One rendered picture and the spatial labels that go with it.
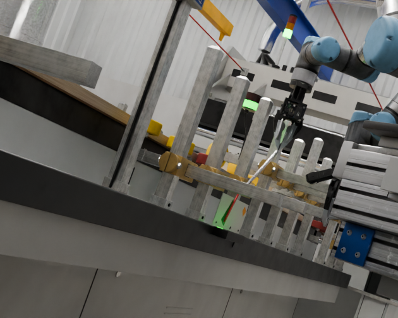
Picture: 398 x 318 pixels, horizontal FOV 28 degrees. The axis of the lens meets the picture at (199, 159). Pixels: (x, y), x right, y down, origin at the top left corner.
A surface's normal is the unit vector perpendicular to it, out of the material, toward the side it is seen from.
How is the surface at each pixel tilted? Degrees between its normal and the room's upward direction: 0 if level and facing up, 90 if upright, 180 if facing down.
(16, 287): 90
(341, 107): 90
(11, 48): 90
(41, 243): 90
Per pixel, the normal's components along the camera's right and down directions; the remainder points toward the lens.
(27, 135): 0.88, 0.29
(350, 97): -0.34, -0.19
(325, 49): 0.18, -0.04
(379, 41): -0.93, -0.26
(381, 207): -0.76, -0.32
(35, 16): 0.69, 0.19
